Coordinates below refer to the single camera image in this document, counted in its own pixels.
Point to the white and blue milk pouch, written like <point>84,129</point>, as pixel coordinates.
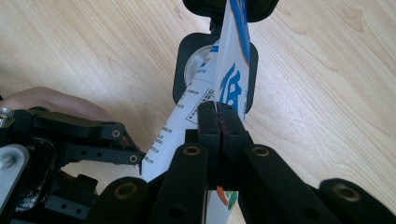
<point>230,62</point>

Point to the glass jar with black lid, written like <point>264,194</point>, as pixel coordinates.
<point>183,56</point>

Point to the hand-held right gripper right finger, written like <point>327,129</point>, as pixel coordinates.
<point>267,186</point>

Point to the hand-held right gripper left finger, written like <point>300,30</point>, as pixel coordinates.
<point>186,186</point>

